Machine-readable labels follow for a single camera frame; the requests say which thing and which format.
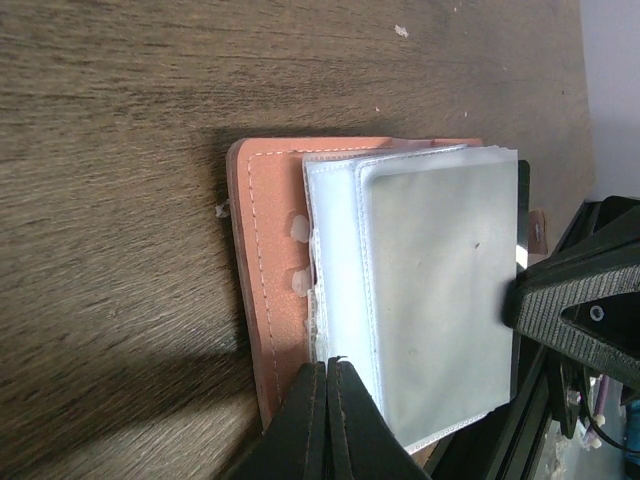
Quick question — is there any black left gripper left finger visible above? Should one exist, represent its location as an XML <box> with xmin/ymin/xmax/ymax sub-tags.
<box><xmin>225</xmin><ymin>362</ymin><xmax>327</xmax><ymax>479</ymax></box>

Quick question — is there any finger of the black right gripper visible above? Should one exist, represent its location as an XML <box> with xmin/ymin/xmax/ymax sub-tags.
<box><xmin>502</xmin><ymin>243</ymin><xmax>639</xmax><ymax>388</ymax></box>
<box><xmin>550</xmin><ymin>196</ymin><xmax>639</xmax><ymax>260</ymax></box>

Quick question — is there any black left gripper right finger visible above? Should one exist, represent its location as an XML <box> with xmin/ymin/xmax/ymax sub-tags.
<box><xmin>327</xmin><ymin>357</ymin><xmax>428</xmax><ymax>479</ymax></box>

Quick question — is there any pink leather card holder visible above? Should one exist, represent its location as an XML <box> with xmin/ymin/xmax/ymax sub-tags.
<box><xmin>227</xmin><ymin>137</ymin><xmax>522</xmax><ymax>452</ymax></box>

